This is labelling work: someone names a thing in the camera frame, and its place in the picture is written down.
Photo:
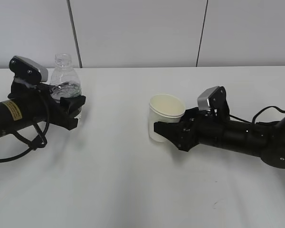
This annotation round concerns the white paper cup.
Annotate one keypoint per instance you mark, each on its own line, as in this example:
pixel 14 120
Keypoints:
pixel 164 108

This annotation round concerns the clear water bottle green label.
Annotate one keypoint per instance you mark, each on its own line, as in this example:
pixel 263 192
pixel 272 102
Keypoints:
pixel 64 79

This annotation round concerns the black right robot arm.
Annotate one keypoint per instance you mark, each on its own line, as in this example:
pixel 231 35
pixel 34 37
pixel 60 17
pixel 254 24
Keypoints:
pixel 259 139

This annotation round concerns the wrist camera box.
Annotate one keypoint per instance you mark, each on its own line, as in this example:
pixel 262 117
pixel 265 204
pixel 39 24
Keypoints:
pixel 214 98
pixel 28 70

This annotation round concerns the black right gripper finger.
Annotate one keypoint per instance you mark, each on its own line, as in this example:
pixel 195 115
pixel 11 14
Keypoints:
pixel 170 131

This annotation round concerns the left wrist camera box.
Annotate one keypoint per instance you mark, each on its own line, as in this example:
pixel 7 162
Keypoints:
pixel 28 70

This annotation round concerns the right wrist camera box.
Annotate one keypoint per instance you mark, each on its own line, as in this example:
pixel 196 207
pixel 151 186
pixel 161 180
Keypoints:
pixel 214 98

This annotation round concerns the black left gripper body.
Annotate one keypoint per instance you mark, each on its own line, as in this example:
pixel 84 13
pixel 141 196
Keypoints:
pixel 32 104

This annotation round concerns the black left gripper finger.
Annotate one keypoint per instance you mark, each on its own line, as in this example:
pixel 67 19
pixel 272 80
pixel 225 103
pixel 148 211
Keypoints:
pixel 71 109

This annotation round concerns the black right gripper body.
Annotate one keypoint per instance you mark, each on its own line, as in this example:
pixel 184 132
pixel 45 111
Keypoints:
pixel 198 127

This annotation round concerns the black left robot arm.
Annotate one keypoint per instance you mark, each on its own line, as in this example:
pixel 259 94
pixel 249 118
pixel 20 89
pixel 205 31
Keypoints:
pixel 5 118

